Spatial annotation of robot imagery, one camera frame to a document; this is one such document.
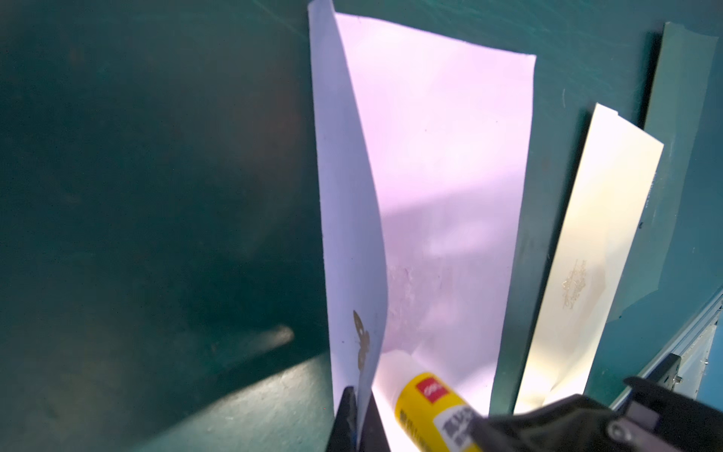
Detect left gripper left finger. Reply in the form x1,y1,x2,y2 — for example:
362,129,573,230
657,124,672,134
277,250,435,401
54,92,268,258
326,386,358,452

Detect yellow glue stick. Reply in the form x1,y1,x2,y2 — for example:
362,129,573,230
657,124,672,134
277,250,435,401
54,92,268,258
375,350,480,452

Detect purple envelope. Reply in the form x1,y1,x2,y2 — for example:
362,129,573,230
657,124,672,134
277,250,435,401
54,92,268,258
308,1,537,451

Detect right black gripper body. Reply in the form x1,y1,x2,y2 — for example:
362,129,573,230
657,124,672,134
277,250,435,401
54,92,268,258
606,353,722,451

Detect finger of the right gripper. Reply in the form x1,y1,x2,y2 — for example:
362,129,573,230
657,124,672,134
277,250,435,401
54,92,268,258
469,395,621,451

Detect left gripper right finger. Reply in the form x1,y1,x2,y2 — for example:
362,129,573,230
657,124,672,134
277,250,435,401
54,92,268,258
359,395,391,452

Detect cream yellow envelope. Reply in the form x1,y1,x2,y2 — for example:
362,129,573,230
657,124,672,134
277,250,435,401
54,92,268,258
513,104,664,414

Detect dark green envelope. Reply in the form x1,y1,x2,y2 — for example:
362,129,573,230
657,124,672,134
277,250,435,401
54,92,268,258
607,22,718,322

